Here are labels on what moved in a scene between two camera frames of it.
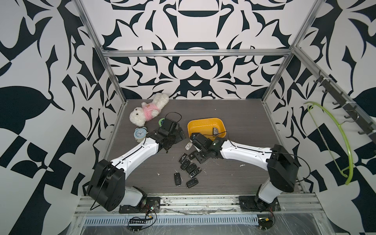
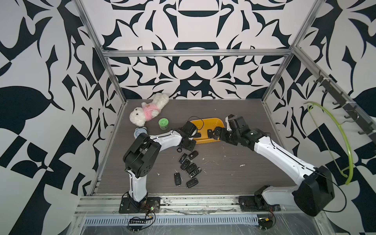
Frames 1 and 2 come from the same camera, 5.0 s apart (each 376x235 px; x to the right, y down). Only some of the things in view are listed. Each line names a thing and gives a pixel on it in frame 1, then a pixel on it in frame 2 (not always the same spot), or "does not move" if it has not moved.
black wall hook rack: x=357 y=114 does not move
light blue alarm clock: x=140 y=134 does not move
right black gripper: x=198 y=158 → x=222 y=136
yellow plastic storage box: x=205 y=126 does not move
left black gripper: x=178 y=138 → x=191 y=147
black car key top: x=192 y=155 does not move
